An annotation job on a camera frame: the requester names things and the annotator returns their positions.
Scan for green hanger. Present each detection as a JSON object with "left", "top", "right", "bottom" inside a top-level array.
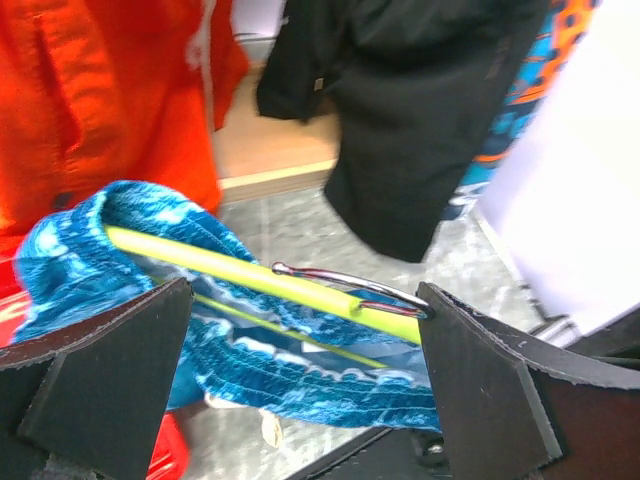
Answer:
[{"left": 105, "top": 225, "right": 434, "bottom": 372}]

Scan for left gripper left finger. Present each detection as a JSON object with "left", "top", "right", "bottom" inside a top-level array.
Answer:
[{"left": 1, "top": 279, "right": 192, "bottom": 479}]

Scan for black shorts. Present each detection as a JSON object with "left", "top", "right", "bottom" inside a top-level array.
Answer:
[{"left": 256, "top": 1, "right": 550, "bottom": 263}]

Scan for orange blue patterned shorts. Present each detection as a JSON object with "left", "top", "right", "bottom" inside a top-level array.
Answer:
[{"left": 442, "top": 0, "right": 600, "bottom": 221}]

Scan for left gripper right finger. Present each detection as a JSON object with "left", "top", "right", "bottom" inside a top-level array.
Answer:
[{"left": 417, "top": 283, "right": 639, "bottom": 480}]

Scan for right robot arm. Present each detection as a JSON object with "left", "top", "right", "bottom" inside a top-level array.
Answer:
[{"left": 478, "top": 1, "right": 639, "bottom": 347}]

